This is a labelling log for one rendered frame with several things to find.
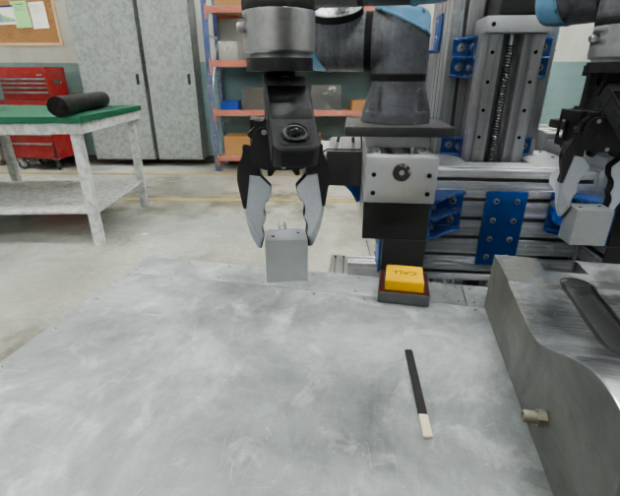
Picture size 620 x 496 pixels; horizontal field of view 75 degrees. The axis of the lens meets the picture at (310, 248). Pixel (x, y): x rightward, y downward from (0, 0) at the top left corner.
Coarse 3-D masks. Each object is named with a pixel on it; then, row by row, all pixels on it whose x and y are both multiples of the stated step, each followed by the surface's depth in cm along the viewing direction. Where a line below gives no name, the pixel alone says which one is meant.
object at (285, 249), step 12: (288, 228) 54; (276, 240) 47; (288, 240) 47; (300, 240) 47; (276, 252) 47; (288, 252) 47; (300, 252) 47; (276, 264) 48; (288, 264) 48; (300, 264) 48; (276, 276) 48; (288, 276) 48; (300, 276) 49
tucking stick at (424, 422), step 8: (408, 352) 52; (408, 360) 51; (408, 368) 50; (416, 376) 48; (416, 384) 47; (416, 392) 46; (416, 400) 45; (424, 408) 43; (424, 416) 42; (424, 424) 42; (424, 432) 41
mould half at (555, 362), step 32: (512, 256) 59; (512, 288) 51; (544, 288) 51; (608, 288) 50; (512, 320) 49; (544, 320) 45; (576, 320) 45; (512, 352) 48; (544, 352) 39; (576, 352) 37; (608, 352) 38; (544, 384) 38; (576, 384) 32; (608, 384) 28; (576, 416) 32; (608, 416) 28; (544, 448) 37; (576, 448) 32; (608, 448) 27; (576, 480) 31; (608, 480) 27
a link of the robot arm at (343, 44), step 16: (320, 16) 79; (336, 16) 79; (352, 16) 80; (320, 32) 82; (336, 32) 81; (352, 32) 82; (320, 48) 84; (336, 48) 83; (352, 48) 83; (320, 64) 87; (336, 64) 86; (352, 64) 86
